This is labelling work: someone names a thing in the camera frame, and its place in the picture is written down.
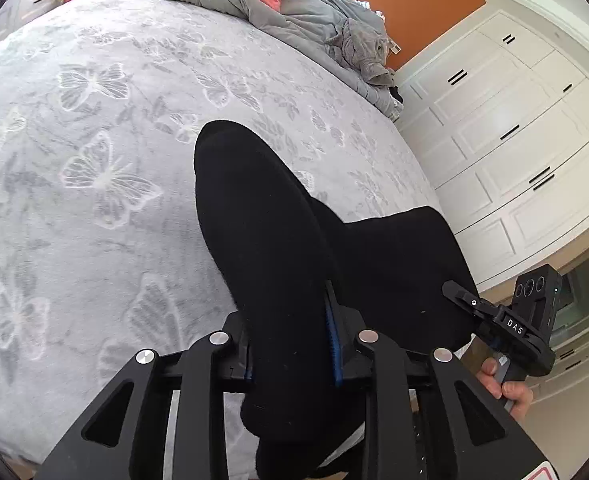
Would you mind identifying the black pants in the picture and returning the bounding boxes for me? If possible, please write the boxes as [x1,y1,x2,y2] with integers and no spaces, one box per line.
[195,120,474,479]

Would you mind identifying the person's right hand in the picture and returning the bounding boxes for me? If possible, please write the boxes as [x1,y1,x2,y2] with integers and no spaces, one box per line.
[477,358,534,422]

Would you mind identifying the grey butterfly bedspread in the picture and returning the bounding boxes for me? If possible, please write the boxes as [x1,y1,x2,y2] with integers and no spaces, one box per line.
[0,0,437,463]

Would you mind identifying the white wardrobe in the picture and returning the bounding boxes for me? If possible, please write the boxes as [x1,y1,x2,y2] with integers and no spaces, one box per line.
[397,11,589,289]

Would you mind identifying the crumpled grey garment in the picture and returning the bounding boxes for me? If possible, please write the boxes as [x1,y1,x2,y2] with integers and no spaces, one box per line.
[326,18,394,88]

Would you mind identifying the grey duvet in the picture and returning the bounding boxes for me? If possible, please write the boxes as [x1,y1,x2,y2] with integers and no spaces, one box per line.
[170,0,403,120]

